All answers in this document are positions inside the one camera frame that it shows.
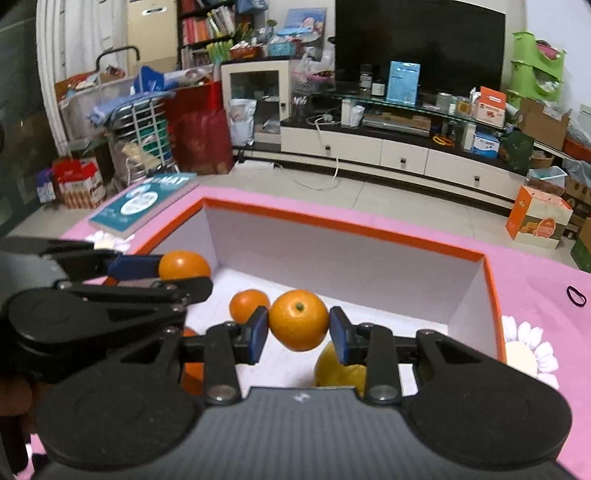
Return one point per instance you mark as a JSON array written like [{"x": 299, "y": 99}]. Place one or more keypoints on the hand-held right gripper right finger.
[{"x": 338, "y": 339}]

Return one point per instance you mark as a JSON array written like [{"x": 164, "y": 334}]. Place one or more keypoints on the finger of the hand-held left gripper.
[
  {"x": 134, "y": 266},
  {"x": 194, "y": 288}
]

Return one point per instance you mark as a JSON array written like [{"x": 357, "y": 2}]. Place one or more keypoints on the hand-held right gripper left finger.
[{"x": 257, "y": 334}]

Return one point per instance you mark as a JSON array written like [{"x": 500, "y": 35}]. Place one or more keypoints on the small orange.
[
  {"x": 299, "y": 321},
  {"x": 247, "y": 304},
  {"x": 184, "y": 265}
]

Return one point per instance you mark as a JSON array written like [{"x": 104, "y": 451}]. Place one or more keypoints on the yellow-green pear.
[{"x": 339, "y": 371}]

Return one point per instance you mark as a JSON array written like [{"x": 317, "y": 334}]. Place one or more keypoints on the orange cardboard box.
[{"x": 346, "y": 267}]

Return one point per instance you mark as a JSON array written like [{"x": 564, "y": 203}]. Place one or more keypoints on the large orange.
[{"x": 191, "y": 364}]

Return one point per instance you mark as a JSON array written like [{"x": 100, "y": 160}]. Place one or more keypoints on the teal book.
[{"x": 138, "y": 203}]

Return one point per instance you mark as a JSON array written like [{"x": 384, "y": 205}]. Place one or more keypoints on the red white carton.
[{"x": 78, "y": 184}]

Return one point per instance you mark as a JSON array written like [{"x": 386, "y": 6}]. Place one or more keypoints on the blue white small box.
[{"x": 45, "y": 184}]

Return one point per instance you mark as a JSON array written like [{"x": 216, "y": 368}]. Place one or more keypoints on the large red gift bag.
[{"x": 203, "y": 143}]

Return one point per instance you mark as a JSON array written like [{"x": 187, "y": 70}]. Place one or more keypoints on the white printed bag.
[{"x": 242, "y": 122}]

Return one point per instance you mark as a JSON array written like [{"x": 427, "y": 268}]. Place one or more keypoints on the small red gift bag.
[{"x": 194, "y": 99}]

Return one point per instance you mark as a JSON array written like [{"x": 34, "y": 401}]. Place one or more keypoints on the white TV cabinet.
[{"x": 360, "y": 150}]

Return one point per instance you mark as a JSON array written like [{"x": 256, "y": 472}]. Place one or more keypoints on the silver media player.
[{"x": 397, "y": 124}]

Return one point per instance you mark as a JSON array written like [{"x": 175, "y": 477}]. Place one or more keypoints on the white glass-door cabinet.
[{"x": 254, "y": 67}]

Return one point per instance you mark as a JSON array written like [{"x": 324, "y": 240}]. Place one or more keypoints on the orange fruit gift carton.
[{"x": 535, "y": 221}]

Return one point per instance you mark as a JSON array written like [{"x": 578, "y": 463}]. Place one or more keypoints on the white curtain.
[{"x": 60, "y": 46}]

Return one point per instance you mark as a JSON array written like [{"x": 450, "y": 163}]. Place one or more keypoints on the beige standing air conditioner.
[{"x": 150, "y": 27}]

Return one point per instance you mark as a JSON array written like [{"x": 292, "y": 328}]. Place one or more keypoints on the blue white mask box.
[{"x": 485, "y": 144}]

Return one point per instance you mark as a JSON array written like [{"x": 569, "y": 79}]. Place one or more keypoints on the bookshelf with books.
[{"x": 203, "y": 30}]

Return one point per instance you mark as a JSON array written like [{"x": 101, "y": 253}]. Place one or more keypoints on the dark green bag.
[{"x": 517, "y": 152}]

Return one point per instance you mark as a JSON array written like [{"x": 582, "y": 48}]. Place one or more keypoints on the light blue packet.
[{"x": 403, "y": 83}]

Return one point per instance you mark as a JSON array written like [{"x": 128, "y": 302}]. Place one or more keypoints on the orange white small box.
[{"x": 491, "y": 108}]

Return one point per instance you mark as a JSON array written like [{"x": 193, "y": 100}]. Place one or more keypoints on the brown cardboard box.
[{"x": 542, "y": 124}]

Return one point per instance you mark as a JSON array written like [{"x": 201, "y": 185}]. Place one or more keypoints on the black television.
[{"x": 415, "y": 32}]

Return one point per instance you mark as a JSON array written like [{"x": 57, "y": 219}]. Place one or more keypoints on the green plastic shelf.
[{"x": 526, "y": 60}]

